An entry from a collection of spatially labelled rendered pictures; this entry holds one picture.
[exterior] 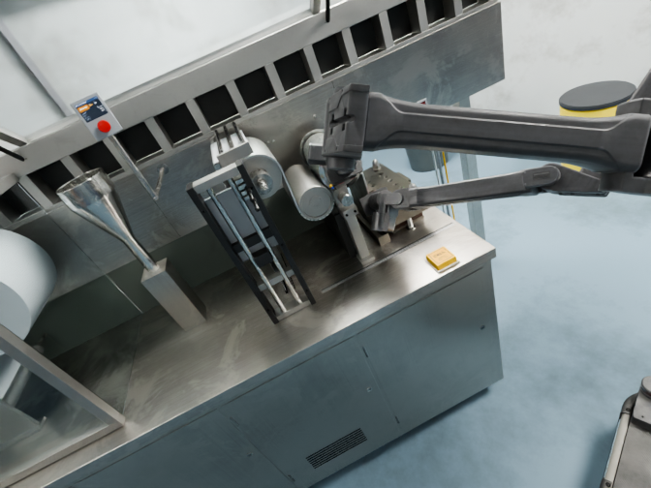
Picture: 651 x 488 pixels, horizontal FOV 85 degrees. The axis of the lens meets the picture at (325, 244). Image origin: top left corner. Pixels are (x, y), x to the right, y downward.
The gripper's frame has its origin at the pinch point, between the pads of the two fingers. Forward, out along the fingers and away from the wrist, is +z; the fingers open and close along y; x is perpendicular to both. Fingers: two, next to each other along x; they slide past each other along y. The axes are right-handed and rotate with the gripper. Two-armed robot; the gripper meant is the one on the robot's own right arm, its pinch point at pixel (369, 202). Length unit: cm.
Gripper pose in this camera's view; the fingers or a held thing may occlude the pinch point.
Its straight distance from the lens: 129.0
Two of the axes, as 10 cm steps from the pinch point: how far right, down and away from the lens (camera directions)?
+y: 9.0, -4.3, 0.9
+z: -1.2, -0.6, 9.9
